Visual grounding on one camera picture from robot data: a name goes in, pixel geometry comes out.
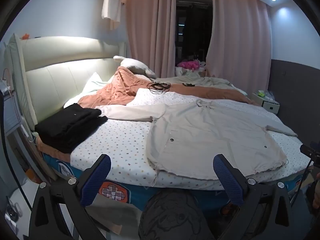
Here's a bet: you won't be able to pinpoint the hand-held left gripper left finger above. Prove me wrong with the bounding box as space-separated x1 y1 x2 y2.
29 154 112 240

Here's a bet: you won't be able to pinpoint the black folded clothes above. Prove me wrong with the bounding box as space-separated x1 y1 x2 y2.
34 103 108 154

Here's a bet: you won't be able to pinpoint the person's grey printed pants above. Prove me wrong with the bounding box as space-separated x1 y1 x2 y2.
138 189 215 240

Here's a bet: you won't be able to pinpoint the clear plastic bag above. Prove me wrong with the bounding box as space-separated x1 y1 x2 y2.
265 90 279 103

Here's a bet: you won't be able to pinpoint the dark glass window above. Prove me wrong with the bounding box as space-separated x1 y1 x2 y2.
176 0 213 63

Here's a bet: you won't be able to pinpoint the pink curtain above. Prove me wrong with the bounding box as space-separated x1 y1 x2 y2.
205 0 273 90
125 0 177 78

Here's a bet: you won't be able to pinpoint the white floral blanket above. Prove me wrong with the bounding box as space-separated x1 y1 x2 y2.
70 88 313 192

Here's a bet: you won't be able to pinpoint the grey bedside table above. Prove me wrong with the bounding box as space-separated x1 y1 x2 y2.
0 95 30 135

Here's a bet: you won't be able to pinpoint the white nightstand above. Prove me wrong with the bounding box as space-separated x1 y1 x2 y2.
251 91 280 115

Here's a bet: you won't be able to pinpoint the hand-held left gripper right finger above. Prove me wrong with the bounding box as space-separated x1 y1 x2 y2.
212 154 294 240

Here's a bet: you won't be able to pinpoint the beige jacket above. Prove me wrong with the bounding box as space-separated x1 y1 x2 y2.
96 99 298 187

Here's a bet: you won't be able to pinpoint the orange quilt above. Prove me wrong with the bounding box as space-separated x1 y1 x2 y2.
77 66 258 108

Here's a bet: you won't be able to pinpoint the cream padded headboard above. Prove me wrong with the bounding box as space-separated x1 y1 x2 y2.
6 33 127 132

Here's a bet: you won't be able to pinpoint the blue patterned bed sheet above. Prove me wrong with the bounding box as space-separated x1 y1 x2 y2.
41 151 312 213

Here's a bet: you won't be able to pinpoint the pink plush toy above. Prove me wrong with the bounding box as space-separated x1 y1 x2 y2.
178 60 200 70

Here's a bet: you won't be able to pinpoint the white pillow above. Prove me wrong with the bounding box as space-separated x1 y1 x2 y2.
64 72 112 108

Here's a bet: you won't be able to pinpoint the white hanging garment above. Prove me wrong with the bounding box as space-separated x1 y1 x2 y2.
101 0 123 30

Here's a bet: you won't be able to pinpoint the black coiled cable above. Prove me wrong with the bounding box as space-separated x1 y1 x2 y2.
146 81 172 94

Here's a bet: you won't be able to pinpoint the beige crumpled sheet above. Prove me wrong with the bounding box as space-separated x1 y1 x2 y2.
160 69 247 95

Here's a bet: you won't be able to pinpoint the beige plush pillow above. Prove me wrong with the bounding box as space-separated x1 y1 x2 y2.
113 55 157 79

